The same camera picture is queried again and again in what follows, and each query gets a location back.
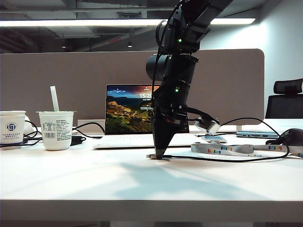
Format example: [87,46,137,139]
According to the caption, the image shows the black charger cable with plug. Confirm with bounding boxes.
[146,117,291,163]

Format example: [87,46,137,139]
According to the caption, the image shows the black power adapter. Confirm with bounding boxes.
[71,135,86,146]

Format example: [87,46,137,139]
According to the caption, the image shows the ceiling light strip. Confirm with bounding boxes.
[0,18,257,27]

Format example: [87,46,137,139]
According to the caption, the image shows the white drink cup green lid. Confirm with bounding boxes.
[36,110,77,151]

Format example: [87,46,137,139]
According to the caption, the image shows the white laptop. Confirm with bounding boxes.
[92,84,202,149]

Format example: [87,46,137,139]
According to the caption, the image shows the black office chair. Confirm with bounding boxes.
[265,78,303,119]

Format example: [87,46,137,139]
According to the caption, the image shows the dark grey computer mouse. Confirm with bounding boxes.
[279,128,303,146]

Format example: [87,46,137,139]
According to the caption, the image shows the grey lanyard coloured letters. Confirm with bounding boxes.
[190,141,303,158]

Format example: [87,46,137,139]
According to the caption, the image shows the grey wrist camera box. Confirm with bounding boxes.
[194,117,220,136]

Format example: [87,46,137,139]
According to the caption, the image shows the paper cup with blue logo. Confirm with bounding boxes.
[0,115,26,145]

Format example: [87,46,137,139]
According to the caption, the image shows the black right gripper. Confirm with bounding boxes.
[152,104,215,159]

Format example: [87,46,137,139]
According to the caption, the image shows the white drinking straw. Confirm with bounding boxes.
[49,85,60,112]

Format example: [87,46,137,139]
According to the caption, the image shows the blue-grey USB hub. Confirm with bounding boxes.
[236,130,279,139]

